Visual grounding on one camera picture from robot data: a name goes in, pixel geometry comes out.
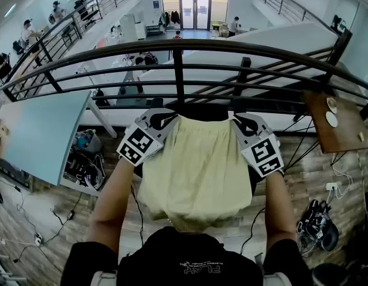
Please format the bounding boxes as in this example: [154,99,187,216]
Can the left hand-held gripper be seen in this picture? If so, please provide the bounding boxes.
[116,108,179,167]

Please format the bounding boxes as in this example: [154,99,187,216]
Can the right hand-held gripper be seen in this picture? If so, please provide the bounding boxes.
[231,113,285,178]

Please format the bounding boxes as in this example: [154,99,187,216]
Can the pale yellow clothes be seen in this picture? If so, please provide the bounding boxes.
[136,114,252,235]

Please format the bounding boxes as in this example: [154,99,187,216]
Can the person's right forearm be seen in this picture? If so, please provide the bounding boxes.
[263,171,300,247]

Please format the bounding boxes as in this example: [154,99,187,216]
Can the person's left forearm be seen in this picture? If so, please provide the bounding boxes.
[87,156,143,257]

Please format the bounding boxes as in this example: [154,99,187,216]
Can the black curved metal railing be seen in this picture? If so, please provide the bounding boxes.
[0,39,368,125]

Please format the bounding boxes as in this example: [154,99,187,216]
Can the bin of colourful items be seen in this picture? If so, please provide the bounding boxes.
[73,129,102,154]

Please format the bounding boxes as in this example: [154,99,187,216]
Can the white plate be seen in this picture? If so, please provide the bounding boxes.
[325,111,338,128]

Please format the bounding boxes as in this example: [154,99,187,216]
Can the black and white gear bag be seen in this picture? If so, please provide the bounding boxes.
[64,147,107,190]

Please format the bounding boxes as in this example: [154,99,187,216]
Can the wooden table with hairpin legs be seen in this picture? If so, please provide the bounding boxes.
[283,89,368,172]

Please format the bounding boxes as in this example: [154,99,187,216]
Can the rack of dark coats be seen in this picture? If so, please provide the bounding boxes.
[160,10,182,29]

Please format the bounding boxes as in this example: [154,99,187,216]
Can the pile of black gear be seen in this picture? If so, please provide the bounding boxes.
[297,200,332,250]

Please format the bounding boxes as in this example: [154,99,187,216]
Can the glass entrance door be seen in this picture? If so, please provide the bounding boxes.
[179,0,211,31]

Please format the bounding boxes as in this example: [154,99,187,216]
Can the light blue desk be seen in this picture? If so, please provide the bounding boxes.
[0,89,118,196]

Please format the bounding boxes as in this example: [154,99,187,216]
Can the black mezzanine railing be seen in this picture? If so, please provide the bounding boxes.
[0,0,137,80]
[254,0,342,26]

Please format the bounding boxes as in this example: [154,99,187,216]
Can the dark round helmet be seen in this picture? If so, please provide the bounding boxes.
[319,225,339,252]

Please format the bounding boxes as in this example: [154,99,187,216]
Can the person's black shirt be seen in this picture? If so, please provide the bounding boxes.
[61,226,314,286]

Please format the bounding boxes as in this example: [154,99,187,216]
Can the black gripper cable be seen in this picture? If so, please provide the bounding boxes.
[130,183,143,247]
[240,209,267,254]

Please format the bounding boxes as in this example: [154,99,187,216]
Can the white cable from table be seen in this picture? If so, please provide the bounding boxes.
[331,159,351,199]

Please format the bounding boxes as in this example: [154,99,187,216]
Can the black camera device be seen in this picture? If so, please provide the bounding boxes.
[331,14,347,32]

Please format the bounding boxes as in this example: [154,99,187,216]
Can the grey shoulder strap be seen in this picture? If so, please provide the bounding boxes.
[91,271,118,286]
[263,272,292,286]

